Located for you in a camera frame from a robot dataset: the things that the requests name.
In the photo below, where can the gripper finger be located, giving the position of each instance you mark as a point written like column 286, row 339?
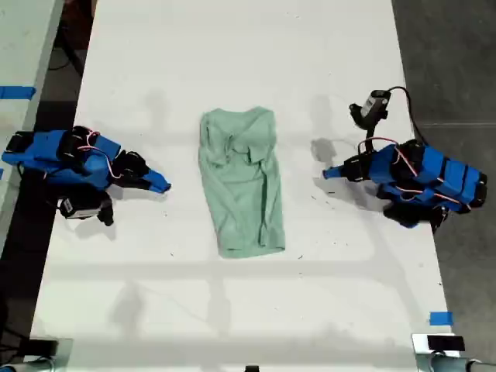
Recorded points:
column 354, row 162
column 354, row 176
column 153, row 173
column 149, row 186

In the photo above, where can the pale side table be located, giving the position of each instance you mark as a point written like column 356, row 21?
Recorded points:
column 23, row 46

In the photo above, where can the grey pipe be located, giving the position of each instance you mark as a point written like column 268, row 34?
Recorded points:
column 33, row 365
column 449, row 362

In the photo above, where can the white box with black panel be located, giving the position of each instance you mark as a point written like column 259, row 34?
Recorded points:
column 438, row 343

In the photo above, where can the pale green T-shirt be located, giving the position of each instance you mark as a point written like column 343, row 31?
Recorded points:
column 240, row 193

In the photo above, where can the long blue tape strip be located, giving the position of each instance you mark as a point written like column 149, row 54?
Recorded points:
column 15, row 92

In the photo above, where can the short blue tape strip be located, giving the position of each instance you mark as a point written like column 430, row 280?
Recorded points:
column 441, row 318

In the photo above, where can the black camera stalk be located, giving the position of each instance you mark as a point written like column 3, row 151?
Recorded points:
column 106, row 213
column 363, row 126

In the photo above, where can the blue and black arm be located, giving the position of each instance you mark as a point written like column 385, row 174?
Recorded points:
column 38, row 157
column 445, row 176

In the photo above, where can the grey camera box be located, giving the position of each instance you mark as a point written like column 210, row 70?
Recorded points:
column 77, row 207
column 374, row 104

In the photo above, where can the small black block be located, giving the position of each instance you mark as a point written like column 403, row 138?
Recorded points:
column 252, row 368

